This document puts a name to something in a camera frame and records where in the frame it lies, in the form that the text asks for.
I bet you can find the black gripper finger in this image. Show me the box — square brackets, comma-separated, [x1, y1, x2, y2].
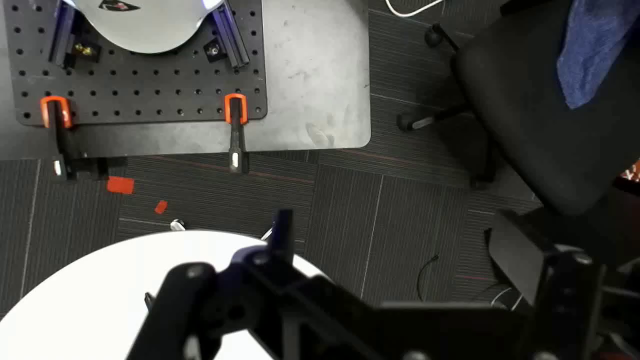
[269, 211, 295, 257]

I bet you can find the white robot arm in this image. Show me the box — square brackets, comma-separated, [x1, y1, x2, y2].
[65, 0, 269, 173]

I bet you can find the orange black clamp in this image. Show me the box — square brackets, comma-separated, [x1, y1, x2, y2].
[222, 92, 250, 174]
[38, 95, 79, 178]

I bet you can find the grey metal table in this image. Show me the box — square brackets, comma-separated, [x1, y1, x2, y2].
[0, 0, 372, 160]

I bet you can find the round white table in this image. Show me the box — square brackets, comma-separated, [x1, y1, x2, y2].
[0, 229, 330, 360]

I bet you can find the black office chair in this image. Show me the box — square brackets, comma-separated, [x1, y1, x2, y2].
[398, 0, 640, 216]

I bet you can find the blue cloth on chair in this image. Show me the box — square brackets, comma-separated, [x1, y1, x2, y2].
[557, 0, 640, 110]

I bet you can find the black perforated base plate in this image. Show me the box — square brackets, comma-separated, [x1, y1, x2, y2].
[2, 0, 269, 126]

